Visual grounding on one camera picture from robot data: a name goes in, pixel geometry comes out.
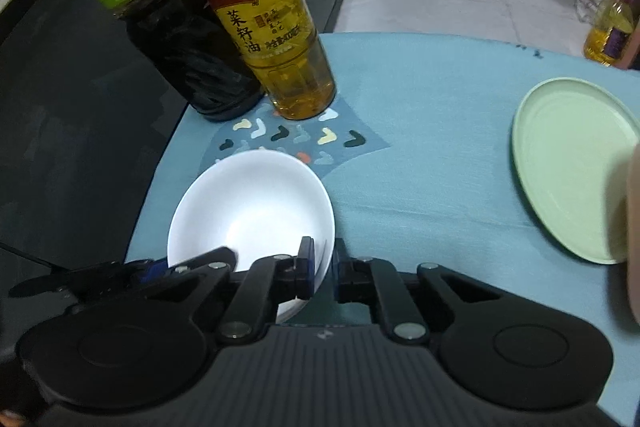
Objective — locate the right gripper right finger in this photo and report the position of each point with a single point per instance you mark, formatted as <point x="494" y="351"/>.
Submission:
<point x="377" y="284"/>

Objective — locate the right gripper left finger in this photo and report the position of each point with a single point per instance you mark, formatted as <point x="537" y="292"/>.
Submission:
<point x="269" y="282"/>

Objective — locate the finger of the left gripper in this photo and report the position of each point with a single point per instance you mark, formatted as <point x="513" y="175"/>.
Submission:
<point x="145" y="271"/>

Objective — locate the shallow white bowl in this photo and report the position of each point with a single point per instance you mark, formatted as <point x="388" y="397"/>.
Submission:
<point x="252" y="205"/>

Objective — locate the green round plate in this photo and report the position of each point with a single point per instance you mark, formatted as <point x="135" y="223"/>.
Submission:
<point x="572" y="143"/>

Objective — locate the light blue tablecloth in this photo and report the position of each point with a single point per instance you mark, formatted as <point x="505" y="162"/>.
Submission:
<point x="443" y="189"/>

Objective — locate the dark vinegar bottle green label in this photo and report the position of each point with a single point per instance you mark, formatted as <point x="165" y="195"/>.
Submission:
<point x="186" y="42"/>

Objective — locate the yellow rapeseed oil bottle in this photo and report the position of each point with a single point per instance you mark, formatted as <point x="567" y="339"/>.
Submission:
<point x="270" y="16"/>

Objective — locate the oil bottle on floor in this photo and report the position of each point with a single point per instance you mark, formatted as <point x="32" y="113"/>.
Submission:
<point x="610" y="32"/>

